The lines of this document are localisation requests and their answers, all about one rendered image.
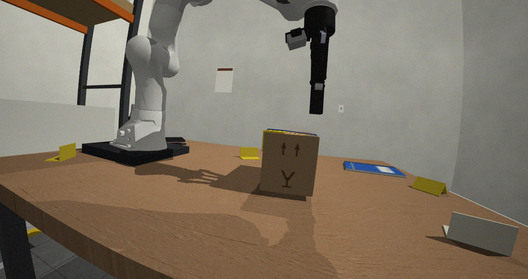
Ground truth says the blue notebook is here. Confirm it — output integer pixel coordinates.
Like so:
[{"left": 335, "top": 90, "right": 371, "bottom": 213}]
[{"left": 344, "top": 161, "right": 406, "bottom": 178}]

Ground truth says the tan cardboard box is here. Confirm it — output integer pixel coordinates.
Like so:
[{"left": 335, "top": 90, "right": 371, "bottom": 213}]
[{"left": 260, "top": 131, "right": 320, "bottom": 197}]

